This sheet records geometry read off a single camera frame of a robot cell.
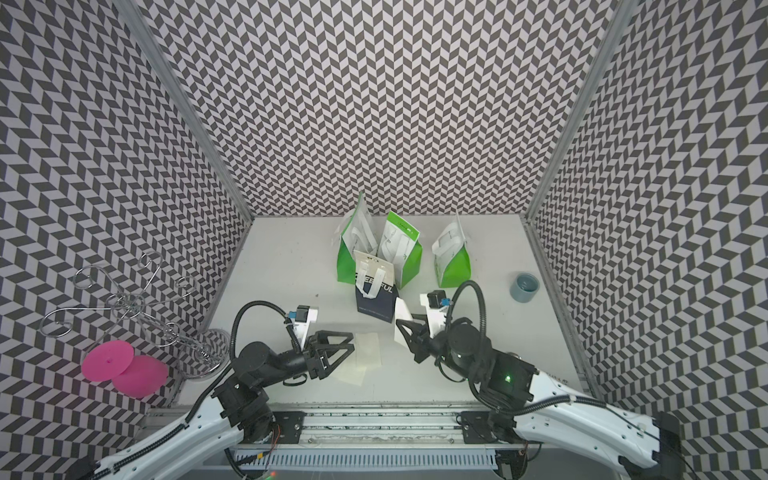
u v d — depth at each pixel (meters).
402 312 0.66
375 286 0.80
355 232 0.85
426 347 0.59
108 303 0.67
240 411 0.56
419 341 0.57
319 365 0.59
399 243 0.83
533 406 0.47
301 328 0.63
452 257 0.85
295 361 0.61
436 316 0.58
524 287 0.94
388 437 0.72
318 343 0.64
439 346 0.59
